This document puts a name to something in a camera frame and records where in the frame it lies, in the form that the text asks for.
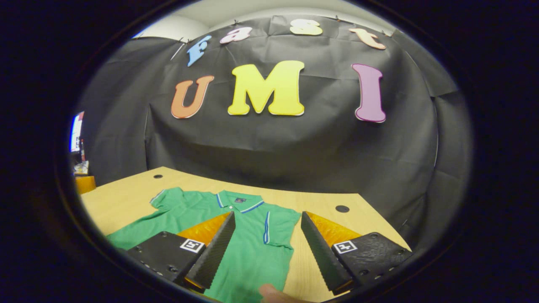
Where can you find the white side desk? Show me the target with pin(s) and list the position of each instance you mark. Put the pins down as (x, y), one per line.
(82, 170)

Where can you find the black backdrop cloth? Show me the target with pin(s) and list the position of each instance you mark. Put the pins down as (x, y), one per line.
(273, 151)

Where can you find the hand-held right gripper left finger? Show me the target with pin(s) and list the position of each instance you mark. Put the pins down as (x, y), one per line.
(214, 252)

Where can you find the small red bottle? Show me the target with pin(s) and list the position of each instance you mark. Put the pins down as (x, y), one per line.
(82, 150)

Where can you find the computer monitor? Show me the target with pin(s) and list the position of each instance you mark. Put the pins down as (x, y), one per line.
(76, 132)

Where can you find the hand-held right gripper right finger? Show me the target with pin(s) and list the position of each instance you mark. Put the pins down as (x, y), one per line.
(320, 252)

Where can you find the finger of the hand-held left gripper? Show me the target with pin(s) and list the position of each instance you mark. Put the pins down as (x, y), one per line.
(85, 184)

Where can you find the green polo T-shirt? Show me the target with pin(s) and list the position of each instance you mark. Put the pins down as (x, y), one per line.
(252, 261)

